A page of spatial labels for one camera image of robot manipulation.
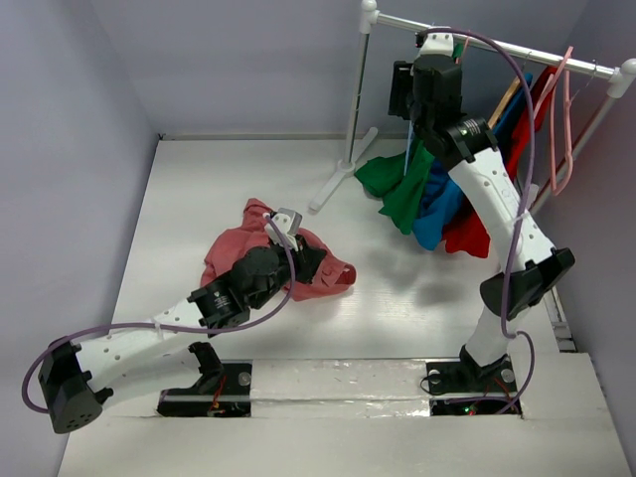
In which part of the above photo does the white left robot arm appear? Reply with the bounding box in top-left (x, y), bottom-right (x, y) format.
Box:
top-left (38, 236), bottom-right (327, 434)

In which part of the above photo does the wooden hanger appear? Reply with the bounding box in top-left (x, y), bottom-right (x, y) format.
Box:
top-left (488, 54), bottom-right (530, 129)

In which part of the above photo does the empty pink hanger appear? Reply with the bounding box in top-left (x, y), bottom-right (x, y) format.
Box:
top-left (549, 46), bottom-right (574, 196)

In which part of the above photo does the white clothes rack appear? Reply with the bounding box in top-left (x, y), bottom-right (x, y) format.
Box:
top-left (307, 0), bottom-right (636, 269)

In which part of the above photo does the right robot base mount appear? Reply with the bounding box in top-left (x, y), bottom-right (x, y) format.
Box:
top-left (419, 346), bottom-right (523, 416)

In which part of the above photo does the purple cable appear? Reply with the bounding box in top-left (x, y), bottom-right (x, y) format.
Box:
top-left (22, 212), bottom-right (297, 413)
top-left (426, 28), bottom-right (537, 413)

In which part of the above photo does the green t shirt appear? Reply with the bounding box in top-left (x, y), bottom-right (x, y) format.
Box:
top-left (354, 139), bottom-right (435, 235)

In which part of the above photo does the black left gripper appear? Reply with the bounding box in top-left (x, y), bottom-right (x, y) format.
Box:
top-left (249, 235), bottom-right (325, 310)

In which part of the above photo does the light blue wire hanger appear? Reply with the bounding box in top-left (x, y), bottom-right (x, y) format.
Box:
top-left (402, 22), bottom-right (438, 178)

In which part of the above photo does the pink hanger with red shirt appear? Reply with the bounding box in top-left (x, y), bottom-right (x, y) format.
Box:
top-left (533, 50), bottom-right (571, 120)

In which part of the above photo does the red t shirt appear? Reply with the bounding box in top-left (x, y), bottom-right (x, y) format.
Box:
top-left (442, 89), bottom-right (530, 258)

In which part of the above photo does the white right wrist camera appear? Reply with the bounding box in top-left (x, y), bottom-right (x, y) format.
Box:
top-left (415, 31), bottom-right (464, 61)

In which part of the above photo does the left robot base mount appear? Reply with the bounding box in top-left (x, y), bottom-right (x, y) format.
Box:
top-left (156, 342), bottom-right (252, 418)

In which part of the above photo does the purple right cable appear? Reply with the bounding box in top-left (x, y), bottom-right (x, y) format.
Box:
top-left (426, 28), bottom-right (537, 413)

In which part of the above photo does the pink t shirt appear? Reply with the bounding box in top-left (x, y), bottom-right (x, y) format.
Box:
top-left (200, 198), bottom-right (357, 302)

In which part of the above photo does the pink hanger with green shirt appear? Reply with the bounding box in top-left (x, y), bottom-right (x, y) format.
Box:
top-left (455, 37), bottom-right (471, 65)

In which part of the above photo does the blue t shirt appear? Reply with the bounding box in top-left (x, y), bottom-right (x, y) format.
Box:
top-left (411, 73), bottom-right (534, 251)

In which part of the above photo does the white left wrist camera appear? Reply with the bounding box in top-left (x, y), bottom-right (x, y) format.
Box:
top-left (262, 208), bottom-right (302, 251)

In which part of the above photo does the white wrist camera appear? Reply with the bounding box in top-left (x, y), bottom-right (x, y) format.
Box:
top-left (262, 208), bottom-right (302, 251)
top-left (415, 31), bottom-right (464, 61)

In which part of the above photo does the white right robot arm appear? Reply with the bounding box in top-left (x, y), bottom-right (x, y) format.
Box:
top-left (389, 54), bottom-right (575, 390)

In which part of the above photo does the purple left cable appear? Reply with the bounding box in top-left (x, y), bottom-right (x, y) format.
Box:
top-left (22, 212), bottom-right (297, 413)

